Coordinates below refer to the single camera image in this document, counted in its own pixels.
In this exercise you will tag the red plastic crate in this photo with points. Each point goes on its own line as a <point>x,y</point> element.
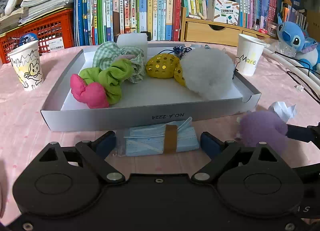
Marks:
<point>50,28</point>

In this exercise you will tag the pink tablecloth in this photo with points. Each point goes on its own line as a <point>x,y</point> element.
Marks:
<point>30,126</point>

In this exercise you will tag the purple plush toy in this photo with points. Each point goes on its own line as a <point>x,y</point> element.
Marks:
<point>260,128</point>

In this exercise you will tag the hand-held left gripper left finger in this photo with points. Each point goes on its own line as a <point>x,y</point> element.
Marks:
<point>106,144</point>

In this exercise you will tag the blue alien plush toy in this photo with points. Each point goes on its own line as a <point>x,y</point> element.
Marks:
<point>290,36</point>

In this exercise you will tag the small pink flower ornament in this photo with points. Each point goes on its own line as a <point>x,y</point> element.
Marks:
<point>262,31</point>

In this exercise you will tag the small blue toy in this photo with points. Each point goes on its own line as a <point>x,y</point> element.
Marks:
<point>27,37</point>

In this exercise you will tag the blue face mask bundle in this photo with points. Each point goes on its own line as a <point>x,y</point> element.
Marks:
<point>150,143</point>

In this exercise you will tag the white fluffy cotton ball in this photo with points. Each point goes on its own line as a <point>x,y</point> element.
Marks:
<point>207,73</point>

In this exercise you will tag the yellow sequin hair clip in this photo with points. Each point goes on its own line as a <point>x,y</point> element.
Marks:
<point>160,63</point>

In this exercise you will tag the clear plastic wrapper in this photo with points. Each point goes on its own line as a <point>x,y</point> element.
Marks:
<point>273,46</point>

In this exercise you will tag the row of tall picture books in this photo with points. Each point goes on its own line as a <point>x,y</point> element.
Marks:
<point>125,9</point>

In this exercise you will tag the white translucent block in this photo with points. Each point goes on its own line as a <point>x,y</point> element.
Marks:
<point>132,42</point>

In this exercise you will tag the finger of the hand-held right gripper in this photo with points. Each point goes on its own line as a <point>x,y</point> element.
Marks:
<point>300,133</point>

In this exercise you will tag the row of small paperback books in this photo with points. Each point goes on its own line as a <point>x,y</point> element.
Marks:
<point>250,4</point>

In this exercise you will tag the white paper cup with writing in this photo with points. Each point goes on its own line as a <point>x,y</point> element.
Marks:
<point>247,56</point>

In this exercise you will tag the white cardboard box tray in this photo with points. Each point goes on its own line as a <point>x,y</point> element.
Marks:
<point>155,117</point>

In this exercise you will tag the small black box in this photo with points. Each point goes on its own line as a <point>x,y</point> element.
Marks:
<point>146,35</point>

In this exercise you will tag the white plastic tube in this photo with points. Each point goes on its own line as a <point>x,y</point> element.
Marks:
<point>300,68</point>

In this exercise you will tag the navy floral cloth pouch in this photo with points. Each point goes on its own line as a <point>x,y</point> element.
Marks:
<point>183,50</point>

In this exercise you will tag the wooden desk organizer with drawers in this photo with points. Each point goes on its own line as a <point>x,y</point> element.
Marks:
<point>200,31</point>

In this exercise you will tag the small white plastic piece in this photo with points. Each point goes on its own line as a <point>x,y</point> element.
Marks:
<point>298,88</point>

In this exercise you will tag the white box with pencil print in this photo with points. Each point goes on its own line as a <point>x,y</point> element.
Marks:
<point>225,11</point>

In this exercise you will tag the paper cup with cartoon drawing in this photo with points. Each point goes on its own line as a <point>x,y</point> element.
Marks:
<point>27,68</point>

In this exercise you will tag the row of colourful folders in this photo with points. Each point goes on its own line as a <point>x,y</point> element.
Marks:
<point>292,13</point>

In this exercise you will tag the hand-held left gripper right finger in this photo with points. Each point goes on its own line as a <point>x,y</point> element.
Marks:
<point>210,146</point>

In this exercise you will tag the crumpled white paper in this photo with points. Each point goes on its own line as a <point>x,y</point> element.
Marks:
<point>282,111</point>

